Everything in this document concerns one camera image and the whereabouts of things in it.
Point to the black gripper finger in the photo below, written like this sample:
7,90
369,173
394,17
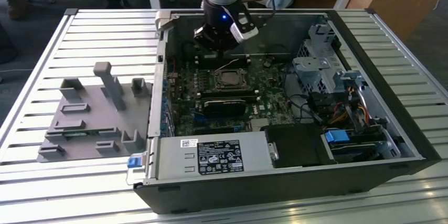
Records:
222,54

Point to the silver square CPU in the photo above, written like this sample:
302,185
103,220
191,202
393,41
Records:
233,78

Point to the black RAM slot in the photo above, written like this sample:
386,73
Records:
242,56
210,64
227,93
230,97

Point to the black CPU socket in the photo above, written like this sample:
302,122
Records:
221,87

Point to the black graphics card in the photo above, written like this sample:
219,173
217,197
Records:
225,107

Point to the green motherboard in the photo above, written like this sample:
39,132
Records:
273,103

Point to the silver metal disk bay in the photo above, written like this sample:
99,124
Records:
311,72

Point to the silver chipset heatsink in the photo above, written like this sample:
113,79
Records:
259,123

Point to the black plastic fan shroud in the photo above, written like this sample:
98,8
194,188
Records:
298,145

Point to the grey power supply unit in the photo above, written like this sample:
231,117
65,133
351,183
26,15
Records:
175,161

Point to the grey plastic parts rack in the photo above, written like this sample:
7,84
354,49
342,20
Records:
95,119

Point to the blue disk carrier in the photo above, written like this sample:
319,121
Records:
337,137

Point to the green RAM stick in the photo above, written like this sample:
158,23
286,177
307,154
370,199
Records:
91,131

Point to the blue case latch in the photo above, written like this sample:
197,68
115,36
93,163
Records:
134,162

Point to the black open PC case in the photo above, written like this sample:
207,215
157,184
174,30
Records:
245,192

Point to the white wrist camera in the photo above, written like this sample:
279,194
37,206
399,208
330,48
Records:
245,32

